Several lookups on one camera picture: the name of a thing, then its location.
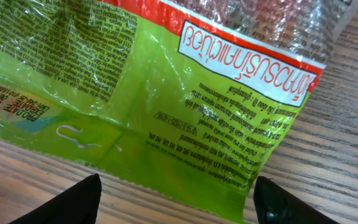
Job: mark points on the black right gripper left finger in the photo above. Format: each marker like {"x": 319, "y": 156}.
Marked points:
{"x": 77, "y": 205}

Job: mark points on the green gummy candy bag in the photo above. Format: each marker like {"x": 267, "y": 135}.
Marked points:
{"x": 188, "y": 98}

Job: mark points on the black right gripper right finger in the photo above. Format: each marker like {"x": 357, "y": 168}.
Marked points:
{"x": 274, "y": 205}

